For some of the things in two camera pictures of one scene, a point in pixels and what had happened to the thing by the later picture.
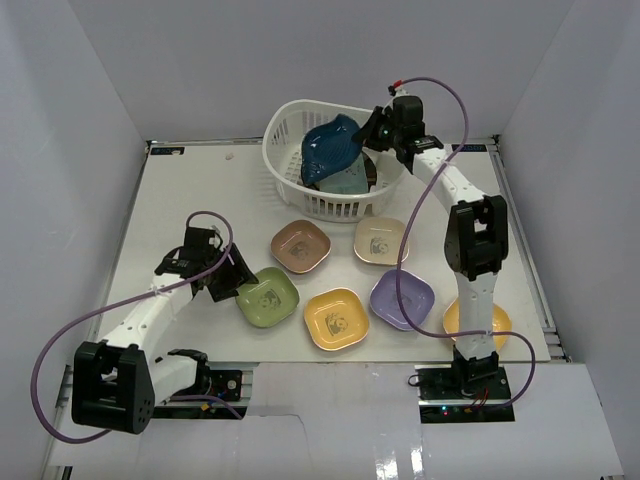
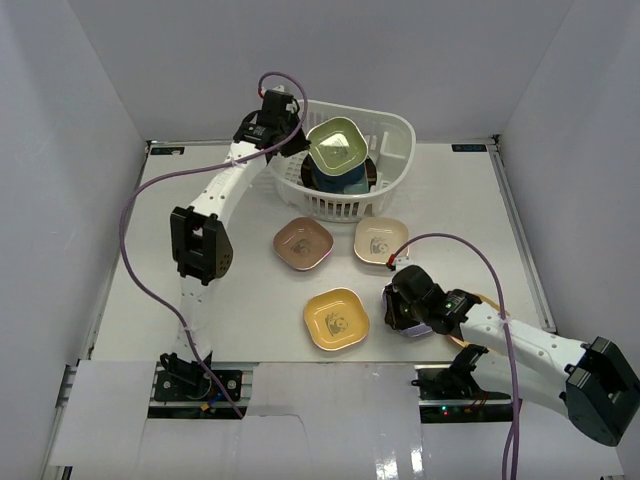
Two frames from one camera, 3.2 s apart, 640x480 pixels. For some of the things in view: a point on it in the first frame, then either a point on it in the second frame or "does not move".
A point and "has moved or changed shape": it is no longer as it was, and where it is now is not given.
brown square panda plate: (300, 245) does not move
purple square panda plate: (417, 296) has moved or changed shape
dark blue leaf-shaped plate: (328, 147) -> (329, 183)
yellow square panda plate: (336, 318) does not move
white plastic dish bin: (284, 129) does not move
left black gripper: (230, 275) -> (293, 144)
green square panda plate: (271, 300) -> (336, 146)
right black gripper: (366, 134) -> (392, 317)
